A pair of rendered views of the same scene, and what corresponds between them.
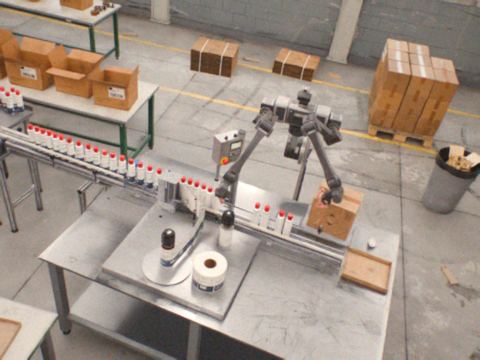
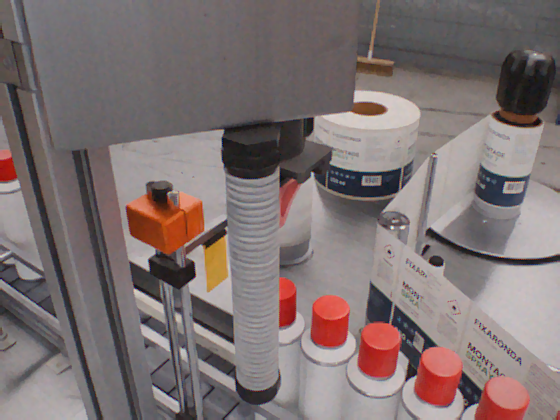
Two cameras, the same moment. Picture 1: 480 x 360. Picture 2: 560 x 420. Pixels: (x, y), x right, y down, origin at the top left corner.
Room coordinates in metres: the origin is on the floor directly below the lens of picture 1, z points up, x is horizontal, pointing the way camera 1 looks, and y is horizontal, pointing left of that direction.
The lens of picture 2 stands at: (2.83, 0.27, 1.41)
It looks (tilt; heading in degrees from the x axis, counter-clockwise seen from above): 32 degrees down; 200
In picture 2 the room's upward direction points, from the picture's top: straight up
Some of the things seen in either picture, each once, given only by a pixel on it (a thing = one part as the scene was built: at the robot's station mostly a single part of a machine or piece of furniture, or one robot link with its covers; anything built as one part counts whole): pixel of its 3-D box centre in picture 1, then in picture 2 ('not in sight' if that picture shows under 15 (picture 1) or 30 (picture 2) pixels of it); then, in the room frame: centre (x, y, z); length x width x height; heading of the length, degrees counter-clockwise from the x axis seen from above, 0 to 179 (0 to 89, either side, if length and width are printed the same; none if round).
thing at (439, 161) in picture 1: (452, 173); not in sight; (4.10, -2.18, 0.43); 0.44 x 0.43 x 0.39; 171
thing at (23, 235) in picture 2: (279, 222); (19, 217); (2.34, -0.31, 0.98); 0.05 x 0.05 x 0.20
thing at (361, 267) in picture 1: (366, 268); not in sight; (2.17, -0.93, 0.85); 0.30 x 0.26 x 0.04; 74
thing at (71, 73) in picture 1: (78, 71); not in sight; (4.04, 1.70, 0.96); 0.53 x 0.45 x 0.37; 173
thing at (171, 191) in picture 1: (170, 190); not in sight; (2.46, 0.47, 1.01); 0.14 x 0.13 x 0.26; 74
